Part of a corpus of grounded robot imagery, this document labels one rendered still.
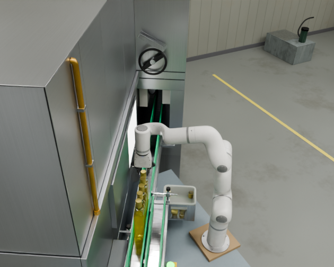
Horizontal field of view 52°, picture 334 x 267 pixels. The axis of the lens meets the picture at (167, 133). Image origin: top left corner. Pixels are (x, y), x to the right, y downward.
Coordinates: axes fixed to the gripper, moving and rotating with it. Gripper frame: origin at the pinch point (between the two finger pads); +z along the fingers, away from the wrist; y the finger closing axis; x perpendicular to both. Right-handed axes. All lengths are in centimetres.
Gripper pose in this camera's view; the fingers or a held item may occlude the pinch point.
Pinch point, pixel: (143, 171)
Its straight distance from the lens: 207.9
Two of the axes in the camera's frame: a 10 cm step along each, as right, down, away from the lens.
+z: -0.2, 8.1, 5.9
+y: 10.0, 0.5, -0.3
